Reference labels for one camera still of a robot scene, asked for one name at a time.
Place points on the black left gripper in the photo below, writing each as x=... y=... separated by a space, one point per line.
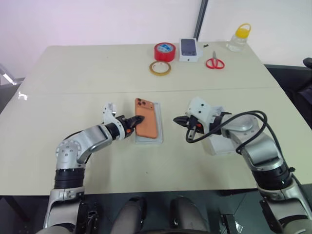
x=124 y=128

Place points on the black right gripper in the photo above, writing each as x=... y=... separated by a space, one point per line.
x=194 y=125

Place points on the orange smartphone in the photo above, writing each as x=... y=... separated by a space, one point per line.
x=146 y=122

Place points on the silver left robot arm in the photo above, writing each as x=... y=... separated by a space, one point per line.
x=90 y=139

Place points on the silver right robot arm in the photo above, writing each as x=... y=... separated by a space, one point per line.
x=258 y=143

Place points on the white phone box base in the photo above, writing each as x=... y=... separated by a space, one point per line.
x=160 y=122

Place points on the white printed phone box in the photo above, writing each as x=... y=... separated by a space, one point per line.
x=189 y=50

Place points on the clear jar yellow lid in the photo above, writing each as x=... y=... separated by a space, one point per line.
x=237 y=40

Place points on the tan clear tape roll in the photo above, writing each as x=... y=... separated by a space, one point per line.
x=152 y=69

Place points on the red tape roll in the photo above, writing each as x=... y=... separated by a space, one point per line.
x=164 y=52

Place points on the dark rounded robot knee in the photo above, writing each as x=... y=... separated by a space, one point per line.
x=186 y=214
x=128 y=214

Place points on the dark vertical pole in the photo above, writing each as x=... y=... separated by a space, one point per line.
x=201 y=19

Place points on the black chair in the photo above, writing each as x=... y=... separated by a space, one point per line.
x=295 y=83

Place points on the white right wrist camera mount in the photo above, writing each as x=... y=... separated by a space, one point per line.
x=201 y=109

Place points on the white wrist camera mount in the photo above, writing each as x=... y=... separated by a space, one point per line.
x=109 y=112
x=201 y=109

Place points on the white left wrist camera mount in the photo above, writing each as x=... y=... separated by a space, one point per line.
x=109 y=112

